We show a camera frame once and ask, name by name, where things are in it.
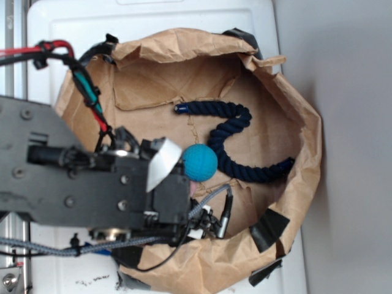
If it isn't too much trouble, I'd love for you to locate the gray braided cable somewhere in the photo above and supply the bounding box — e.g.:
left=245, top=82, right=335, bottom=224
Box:
left=0, top=183, right=234, bottom=272

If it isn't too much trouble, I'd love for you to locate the aluminum rail frame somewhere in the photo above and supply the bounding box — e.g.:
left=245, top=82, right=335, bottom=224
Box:
left=1, top=1, right=32, bottom=293

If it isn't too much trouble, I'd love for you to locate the brown paper bag bin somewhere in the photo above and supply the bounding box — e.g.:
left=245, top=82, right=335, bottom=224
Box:
left=54, top=27, right=323, bottom=294

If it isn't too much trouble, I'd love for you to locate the gray plush donkey toy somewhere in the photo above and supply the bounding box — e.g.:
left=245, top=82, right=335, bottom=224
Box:
left=190, top=181, right=198, bottom=197

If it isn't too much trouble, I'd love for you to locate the navy blue twisted rope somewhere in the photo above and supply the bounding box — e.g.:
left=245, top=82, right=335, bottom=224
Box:
left=174, top=100, right=295, bottom=184

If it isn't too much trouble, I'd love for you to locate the white plastic tray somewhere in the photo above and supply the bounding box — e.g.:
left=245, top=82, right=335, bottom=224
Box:
left=26, top=0, right=308, bottom=294

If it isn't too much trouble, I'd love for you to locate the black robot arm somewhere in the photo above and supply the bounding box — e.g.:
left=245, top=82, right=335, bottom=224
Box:
left=1, top=97, right=191, bottom=241

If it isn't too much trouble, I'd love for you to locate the red black cable bundle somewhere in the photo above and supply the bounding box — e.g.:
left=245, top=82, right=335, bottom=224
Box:
left=0, top=39, right=117, bottom=154

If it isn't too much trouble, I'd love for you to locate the blue foam ball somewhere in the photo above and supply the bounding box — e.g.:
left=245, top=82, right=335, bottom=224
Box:
left=182, top=144, right=217, bottom=182

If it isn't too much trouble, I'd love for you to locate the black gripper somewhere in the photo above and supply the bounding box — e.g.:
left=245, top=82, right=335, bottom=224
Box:
left=113, top=137, right=192, bottom=243

